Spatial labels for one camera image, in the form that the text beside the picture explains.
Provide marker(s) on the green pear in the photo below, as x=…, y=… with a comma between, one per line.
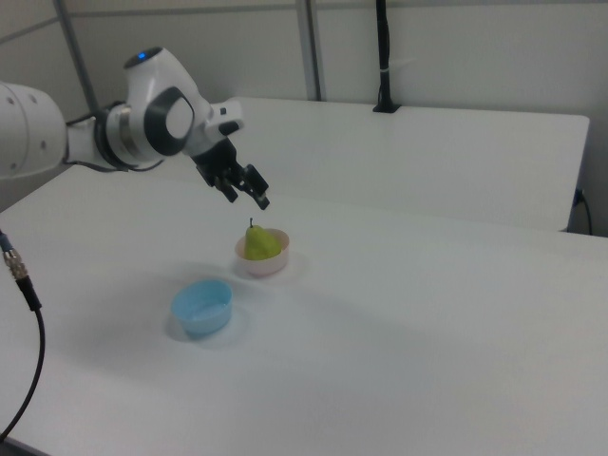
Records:
x=260, y=246

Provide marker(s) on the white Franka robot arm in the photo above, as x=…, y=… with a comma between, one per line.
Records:
x=157, y=104

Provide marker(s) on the blue plastic bowl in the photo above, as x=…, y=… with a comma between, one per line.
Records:
x=204, y=311

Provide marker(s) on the white side table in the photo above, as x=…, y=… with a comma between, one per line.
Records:
x=404, y=157

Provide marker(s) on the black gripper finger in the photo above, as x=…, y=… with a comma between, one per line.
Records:
x=229, y=190
x=256, y=187

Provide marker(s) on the grey partition post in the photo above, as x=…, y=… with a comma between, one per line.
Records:
x=311, y=47
x=78, y=57

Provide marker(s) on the pink plastic bowl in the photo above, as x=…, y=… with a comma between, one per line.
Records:
x=266, y=267

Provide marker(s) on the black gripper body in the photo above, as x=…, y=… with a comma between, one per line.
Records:
x=217, y=159

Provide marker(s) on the black camera pole with base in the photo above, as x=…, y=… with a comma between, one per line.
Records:
x=384, y=57

